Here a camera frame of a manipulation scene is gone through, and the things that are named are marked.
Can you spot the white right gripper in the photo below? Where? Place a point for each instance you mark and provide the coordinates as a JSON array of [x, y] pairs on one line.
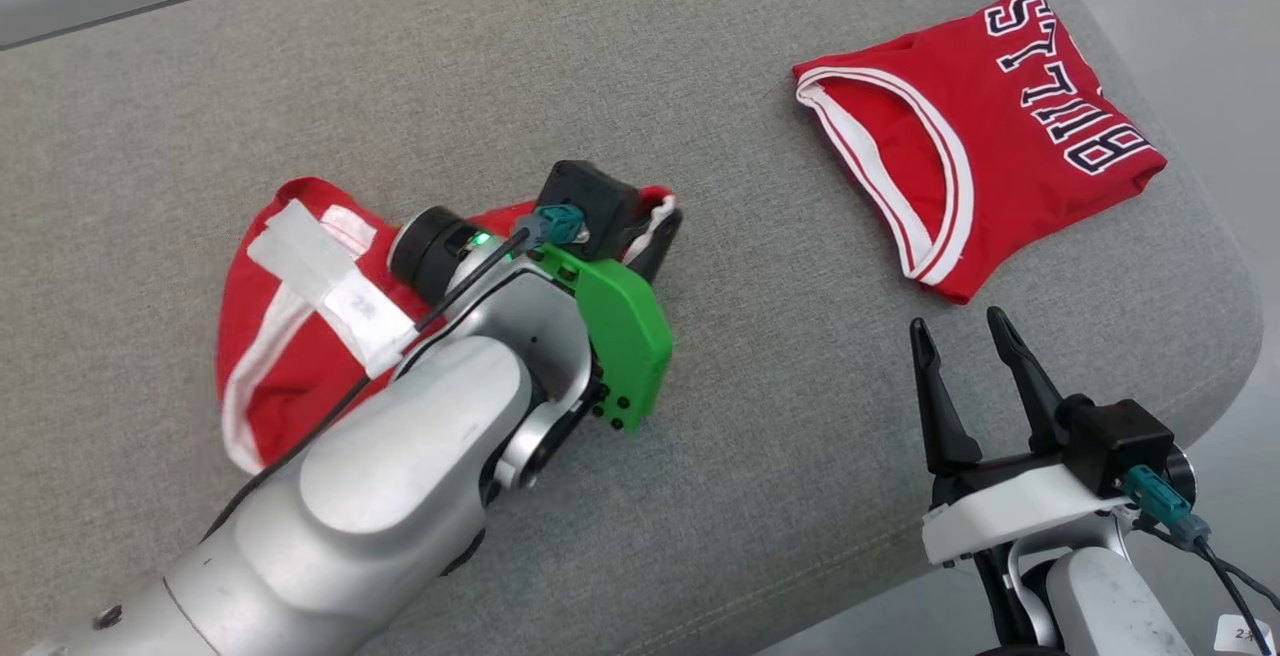
[[1010, 516]]

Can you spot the white paper tag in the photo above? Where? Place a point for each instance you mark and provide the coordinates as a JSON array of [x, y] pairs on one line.
[[1243, 634]]

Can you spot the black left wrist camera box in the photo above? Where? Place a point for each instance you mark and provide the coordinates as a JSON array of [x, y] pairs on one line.
[[595, 196]]

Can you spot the red shorts with white stripes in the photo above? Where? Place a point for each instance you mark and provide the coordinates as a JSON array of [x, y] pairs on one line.
[[290, 356]]

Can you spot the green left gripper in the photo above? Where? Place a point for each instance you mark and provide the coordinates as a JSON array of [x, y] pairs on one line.
[[625, 336]]

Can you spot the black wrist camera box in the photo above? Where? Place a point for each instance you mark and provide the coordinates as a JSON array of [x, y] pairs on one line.
[[595, 196], [1115, 441]]

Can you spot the red folded Bulls jersey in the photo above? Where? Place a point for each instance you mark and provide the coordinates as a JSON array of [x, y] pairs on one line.
[[1010, 136]]

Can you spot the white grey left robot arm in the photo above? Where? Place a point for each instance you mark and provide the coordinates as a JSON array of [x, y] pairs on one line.
[[400, 476]]

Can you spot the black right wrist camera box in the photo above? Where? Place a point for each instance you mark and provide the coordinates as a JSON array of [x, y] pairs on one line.
[[1115, 441]]

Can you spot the grey fabric sofa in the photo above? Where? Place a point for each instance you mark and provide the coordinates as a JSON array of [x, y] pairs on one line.
[[500, 56]]

